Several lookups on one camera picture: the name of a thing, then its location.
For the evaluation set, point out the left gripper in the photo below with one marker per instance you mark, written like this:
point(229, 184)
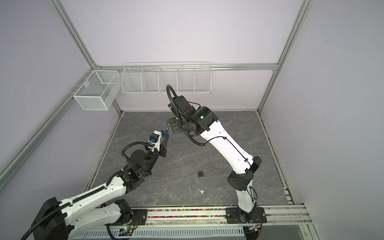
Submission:
point(163, 148)

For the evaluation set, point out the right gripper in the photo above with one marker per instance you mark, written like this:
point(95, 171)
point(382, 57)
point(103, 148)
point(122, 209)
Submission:
point(174, 126)

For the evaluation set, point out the blue padlock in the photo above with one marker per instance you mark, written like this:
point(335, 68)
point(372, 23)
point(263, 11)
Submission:
point(165, 134)

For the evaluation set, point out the grey padlock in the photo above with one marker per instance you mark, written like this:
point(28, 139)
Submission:
point(200, 173)

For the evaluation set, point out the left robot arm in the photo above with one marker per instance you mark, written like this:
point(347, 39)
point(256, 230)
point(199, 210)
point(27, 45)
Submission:
point(102, 205)

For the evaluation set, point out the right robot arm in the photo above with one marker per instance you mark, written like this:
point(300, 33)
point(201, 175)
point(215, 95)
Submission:
point(202, 127)

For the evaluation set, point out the white mesh box basket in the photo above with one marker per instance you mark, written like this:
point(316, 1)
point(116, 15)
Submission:
point(99, 90)

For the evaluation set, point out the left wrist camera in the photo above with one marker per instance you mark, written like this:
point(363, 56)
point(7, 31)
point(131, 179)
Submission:
point(155, 141)

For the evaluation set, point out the white wire basket long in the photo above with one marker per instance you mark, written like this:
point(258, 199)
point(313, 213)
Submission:
point(153, 77)

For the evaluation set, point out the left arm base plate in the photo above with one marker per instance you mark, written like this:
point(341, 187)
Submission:
point(136, 217)

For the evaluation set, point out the aluminium frame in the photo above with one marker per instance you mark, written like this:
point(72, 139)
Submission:
point(10, 169)

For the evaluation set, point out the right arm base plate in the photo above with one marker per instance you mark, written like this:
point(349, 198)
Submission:
point(237, 216)

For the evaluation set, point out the aluminium front rail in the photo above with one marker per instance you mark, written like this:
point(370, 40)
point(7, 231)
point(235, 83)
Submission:
point(171, 217)

